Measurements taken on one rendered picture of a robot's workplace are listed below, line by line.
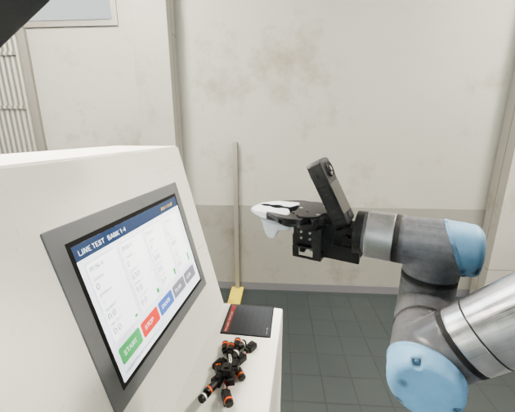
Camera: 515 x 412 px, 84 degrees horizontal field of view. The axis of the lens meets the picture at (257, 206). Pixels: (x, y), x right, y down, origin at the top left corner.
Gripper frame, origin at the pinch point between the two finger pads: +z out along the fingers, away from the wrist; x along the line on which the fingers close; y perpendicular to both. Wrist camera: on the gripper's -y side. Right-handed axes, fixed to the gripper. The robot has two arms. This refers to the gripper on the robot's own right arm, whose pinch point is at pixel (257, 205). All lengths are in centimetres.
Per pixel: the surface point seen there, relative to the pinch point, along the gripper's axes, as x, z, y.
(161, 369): -16.3, 18.6, 35.9
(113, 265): -17.6, 23.1, 8.8
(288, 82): 206, 82, -27
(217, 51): 182, 138, -56
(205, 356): -2, 20, 48
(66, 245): -24.6, 22.0, 0.6
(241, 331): 12, 16, 49
